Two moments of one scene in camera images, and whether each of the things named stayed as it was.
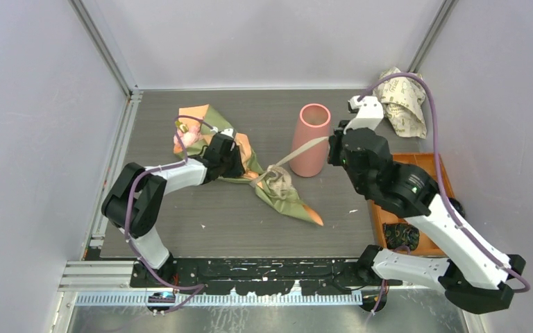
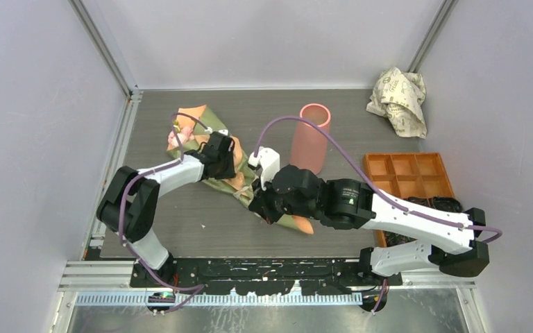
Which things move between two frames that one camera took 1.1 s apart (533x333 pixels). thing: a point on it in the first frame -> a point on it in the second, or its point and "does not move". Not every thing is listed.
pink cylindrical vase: x=314 y=125 does not move
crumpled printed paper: x=402 y=98 does not move
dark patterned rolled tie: x=398 y=234 does not move
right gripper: x=334 y=141 -> x=261 y=202
